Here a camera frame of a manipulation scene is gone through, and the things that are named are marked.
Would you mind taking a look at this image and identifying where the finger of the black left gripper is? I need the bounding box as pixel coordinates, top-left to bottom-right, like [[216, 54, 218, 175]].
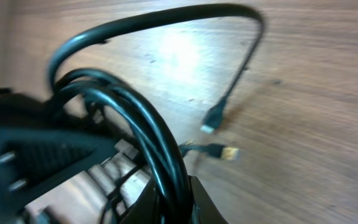
[[57, 126, 118, 184]]

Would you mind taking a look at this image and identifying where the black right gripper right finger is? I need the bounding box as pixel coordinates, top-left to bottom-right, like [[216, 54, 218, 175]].
[[190, 176, 227, 224]]

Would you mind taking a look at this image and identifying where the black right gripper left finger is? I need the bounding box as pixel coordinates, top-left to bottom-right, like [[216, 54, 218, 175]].
[[120, 179, 160, 224]]

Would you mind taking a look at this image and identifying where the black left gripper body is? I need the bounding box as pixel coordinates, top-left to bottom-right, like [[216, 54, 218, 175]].
[[0, 88, 74, 224]]

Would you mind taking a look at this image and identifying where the black cable bundle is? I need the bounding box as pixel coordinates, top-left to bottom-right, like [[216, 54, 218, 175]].
[[47, 2, 266, 224]]

